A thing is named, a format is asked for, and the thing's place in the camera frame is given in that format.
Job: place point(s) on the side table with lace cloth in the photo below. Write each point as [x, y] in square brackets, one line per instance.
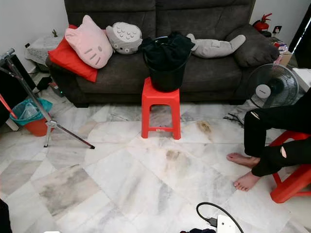
[40, 48]

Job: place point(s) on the seated person in black trousers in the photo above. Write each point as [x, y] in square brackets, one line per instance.
[272, 121]

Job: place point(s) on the silver metal clothes rack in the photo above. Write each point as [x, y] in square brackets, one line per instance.
[50, 124]

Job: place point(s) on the red cushion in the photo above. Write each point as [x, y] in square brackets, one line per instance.
[68, 60]

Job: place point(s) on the dark grey fabric sofa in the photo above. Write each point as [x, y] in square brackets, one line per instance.
[214, 75]

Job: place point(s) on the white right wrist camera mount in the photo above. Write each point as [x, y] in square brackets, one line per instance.
[226, 224]

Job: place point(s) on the red fire extinguisher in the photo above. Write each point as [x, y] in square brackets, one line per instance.
[261, 24]

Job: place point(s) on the red bin with teal bag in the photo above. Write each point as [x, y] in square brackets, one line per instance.
[36, 128]

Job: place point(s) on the grey round totoro pillow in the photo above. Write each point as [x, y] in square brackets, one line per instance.
[124, 39]

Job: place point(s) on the black plastic bucket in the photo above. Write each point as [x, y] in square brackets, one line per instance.
[166, 80]

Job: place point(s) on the small brass figurine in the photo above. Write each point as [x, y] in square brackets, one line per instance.
[54, 33]

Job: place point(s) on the black television console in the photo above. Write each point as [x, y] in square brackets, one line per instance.
[7, 87]

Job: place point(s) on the black standing fan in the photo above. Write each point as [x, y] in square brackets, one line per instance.
[267, 90]

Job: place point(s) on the pink cat face pillow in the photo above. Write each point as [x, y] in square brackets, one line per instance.
[90, 43]

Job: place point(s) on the grey long totoro pillow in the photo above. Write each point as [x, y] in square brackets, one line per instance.
[218, 47]

